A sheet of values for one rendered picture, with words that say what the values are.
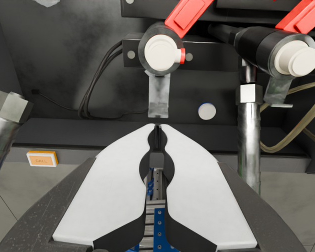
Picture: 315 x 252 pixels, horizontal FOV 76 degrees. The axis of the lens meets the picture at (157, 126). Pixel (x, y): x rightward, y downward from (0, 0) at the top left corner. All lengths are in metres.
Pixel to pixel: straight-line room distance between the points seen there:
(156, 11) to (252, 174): 0.21
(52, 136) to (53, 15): 0.24
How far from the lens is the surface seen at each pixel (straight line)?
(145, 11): 0.28
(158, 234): 0.81
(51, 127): 0.52
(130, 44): 0.29
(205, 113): 0.48
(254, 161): 0.19
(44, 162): 0.46
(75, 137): 0.46
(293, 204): 2.36
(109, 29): 0.45
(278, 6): 0.30
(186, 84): 0.46
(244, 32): 0.20
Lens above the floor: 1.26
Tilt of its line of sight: 60 degrees down
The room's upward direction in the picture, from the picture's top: 179 degrees counter-clockwise
